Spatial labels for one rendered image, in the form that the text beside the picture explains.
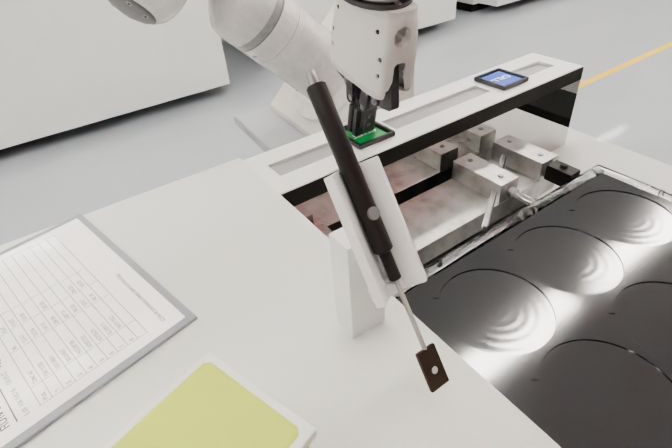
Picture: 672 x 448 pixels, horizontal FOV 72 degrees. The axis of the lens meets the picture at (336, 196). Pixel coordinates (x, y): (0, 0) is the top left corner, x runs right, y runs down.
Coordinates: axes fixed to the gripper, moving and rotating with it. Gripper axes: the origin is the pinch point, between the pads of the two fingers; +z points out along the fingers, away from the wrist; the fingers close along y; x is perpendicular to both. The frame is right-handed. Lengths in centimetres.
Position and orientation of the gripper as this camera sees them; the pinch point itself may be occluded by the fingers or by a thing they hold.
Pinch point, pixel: (362, 117)
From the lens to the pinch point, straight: 58.6
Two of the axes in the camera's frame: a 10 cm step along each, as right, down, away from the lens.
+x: -8.2, 3.7, -4.4
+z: -0.6, 7.1, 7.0
